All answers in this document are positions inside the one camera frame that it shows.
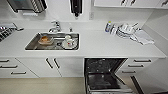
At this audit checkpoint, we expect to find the bowl with orange food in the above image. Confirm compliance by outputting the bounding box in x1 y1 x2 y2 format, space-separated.
37 34 55 46

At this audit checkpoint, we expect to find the white three-door wall cabinet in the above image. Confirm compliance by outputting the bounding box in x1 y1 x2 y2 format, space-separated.
93 0 168 10

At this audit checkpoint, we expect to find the black base cabinet door handle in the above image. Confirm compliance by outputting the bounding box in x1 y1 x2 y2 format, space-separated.
53 58 61 70
45 58 55 70

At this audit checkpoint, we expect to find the blue dish soap bottle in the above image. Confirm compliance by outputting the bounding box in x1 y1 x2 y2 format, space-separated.
104 21 113 34

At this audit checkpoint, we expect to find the small white container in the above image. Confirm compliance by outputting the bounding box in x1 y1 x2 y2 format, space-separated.
111 24 118 36

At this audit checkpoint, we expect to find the white wall outlet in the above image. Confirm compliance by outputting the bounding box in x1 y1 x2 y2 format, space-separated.
89 12 95 20

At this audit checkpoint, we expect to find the steel paper towel dispenser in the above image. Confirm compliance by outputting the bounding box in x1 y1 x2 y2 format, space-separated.
6 0 48 15

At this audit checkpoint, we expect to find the small dark utensil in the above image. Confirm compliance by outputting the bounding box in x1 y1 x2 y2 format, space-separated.
12 22 25 32

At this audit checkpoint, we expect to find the white base cabinet with doors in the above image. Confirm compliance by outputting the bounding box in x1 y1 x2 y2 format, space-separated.
0 57 86 80

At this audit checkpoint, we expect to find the white drawer cabinet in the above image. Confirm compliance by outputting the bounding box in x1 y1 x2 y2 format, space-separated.
118 57 160 82

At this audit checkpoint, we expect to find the black wall soap dispenser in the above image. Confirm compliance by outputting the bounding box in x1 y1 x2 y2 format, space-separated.
69 0 83 18

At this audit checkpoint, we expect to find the chrome faucet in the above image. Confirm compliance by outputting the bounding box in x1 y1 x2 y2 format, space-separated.
48 20 63 34

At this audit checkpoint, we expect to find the black wall cabinet handle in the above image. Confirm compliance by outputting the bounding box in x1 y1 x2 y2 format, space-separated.
161 0 168 8
129 0 137 6
120 0 128 6

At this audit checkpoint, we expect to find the stainless steel dishwasher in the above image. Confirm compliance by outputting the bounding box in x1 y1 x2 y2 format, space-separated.
83 57 145 94

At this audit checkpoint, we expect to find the stainless steel sink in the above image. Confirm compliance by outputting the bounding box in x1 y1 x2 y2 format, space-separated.
24 31 81 52

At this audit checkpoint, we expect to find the black drawer handle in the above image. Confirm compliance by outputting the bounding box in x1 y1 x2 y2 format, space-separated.
133 59 153 64
121 70 138 75
0 59 11 64
9 70 28 76
0 64 19 70
127 64 145 69

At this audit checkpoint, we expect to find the small metal sink dispenser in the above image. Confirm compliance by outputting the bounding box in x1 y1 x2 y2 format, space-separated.
68 26 74 33

